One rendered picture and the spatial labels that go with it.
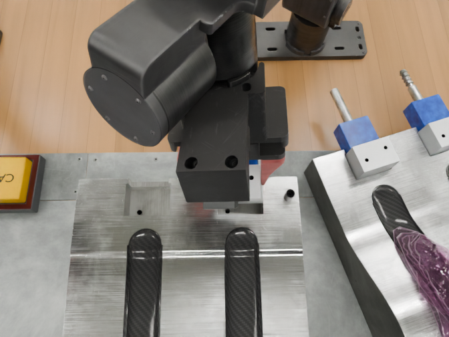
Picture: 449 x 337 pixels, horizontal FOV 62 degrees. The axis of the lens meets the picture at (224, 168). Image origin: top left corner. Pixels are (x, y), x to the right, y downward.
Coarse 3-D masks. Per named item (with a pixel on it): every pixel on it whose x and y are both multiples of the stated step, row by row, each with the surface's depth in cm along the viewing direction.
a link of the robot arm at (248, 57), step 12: (240, 12) 23; (228, 24) 24; (240, 24) 24; (252, 24) 25; (216, 36) 24; (228, 36) 24; (240, 36) 25; (252, 36) 26; (216, 48) 25; (228, 48) 25; (240, 48) 25; (252, 48) 26; (216, 60) 25; (228, 60) 25; (240, 60) 26; (252, 60) 27; (216, 72) 26; (228, 72) 26; (240, 72) 27; (216, 84) 28
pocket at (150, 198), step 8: (128, 184) 44; (136, 184) 46; (144, 184) 46; (152, 184) 46; (160, 184) 46; (168, 184) 46; (128, 192) 45; (136, 192) 47; (144, 192) 47; (152, 192) 47; (160, 192) 47; (168, 192) 47; (128, 200) 45; (136, 200) 46; (144, 200) 46; (152, 200) 46; (160, 200) 46; (168, 200) 46; (128, 208) 45; (136, 208) 46; (144, 208) 46; (152, 208) 46; (160, 208) 46; (168, 208) 46
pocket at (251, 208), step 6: (240, 204) 46; (246, 204) 46; (252, 204) 46; (258, 204) 46; (222, 210) 46; (228, 210) 47; (234, 210) 46; (240, 210) 46; (246, 210) 46; (252, 210) 46; (258, 210) 46
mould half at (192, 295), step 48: (96, 192) 44; (96, 240) 42; (192, 240) 42; (288, 240) 42; (96, 288) 40; (192, 288) 41; (288, 288) 41; (96, 336) 39; (192, 336) 39; (288, 336) 39
